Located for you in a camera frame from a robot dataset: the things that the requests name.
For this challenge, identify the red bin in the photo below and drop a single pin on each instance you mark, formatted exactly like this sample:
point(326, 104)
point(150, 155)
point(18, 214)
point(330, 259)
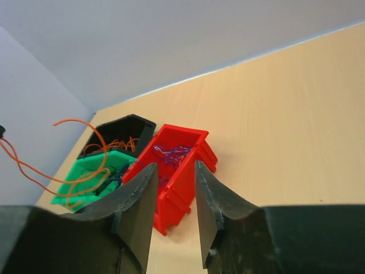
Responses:
point(174, 149)

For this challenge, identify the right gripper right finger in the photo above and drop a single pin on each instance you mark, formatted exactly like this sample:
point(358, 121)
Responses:
point(237, 236)

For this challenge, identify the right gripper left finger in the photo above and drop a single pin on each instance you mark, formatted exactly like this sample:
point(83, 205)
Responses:
point(111, 235)

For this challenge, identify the green bin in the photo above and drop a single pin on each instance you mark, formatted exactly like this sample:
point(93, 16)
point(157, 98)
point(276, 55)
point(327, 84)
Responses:
point(82, 190)

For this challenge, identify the black bin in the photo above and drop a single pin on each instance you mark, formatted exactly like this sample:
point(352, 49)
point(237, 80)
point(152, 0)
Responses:
point(129, 134)

